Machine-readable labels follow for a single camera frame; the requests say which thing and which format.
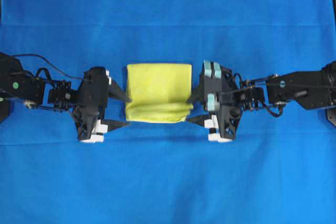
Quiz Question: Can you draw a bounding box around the yellow microfibre towel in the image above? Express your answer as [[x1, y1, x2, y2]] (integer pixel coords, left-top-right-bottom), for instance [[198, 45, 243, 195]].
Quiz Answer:
[[125, 63, 193, 124]]

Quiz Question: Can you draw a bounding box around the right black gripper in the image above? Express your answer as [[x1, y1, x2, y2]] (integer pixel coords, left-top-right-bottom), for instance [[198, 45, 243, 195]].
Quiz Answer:
[[186, 60, 241, 143]]

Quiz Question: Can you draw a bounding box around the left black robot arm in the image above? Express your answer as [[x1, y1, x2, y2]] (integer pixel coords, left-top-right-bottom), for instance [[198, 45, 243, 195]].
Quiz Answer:
[[1, 53, 131, 143]]

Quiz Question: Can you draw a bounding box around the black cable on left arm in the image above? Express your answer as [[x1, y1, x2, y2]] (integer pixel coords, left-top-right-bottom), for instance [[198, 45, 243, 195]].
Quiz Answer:
[[13, 54, 85, 80]]

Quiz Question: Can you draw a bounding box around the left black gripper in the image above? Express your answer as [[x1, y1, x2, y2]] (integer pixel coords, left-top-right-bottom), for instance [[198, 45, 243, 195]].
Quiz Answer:
[[71, 67, 132, 143]]

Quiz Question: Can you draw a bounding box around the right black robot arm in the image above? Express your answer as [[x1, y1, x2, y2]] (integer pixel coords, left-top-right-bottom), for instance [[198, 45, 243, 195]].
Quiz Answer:
[[186, 60, 335, 142]]

